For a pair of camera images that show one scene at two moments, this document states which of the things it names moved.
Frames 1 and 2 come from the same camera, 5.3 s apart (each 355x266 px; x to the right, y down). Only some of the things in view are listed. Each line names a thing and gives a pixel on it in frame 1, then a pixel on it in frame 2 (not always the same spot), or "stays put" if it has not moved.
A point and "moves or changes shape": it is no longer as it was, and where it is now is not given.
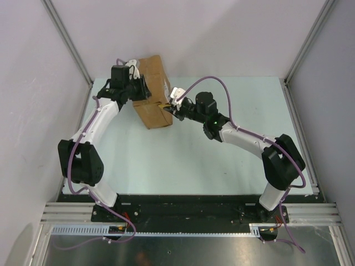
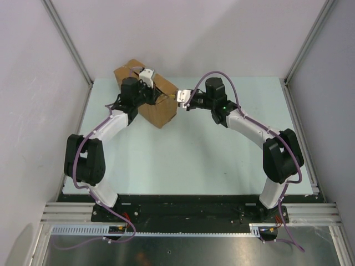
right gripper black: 172,110 → 191,106
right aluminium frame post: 323,14 stays put
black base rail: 188,213 stays put
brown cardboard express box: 152,69 moves or changes shape
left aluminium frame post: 52,12 stays put
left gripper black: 144,93 → 153,94
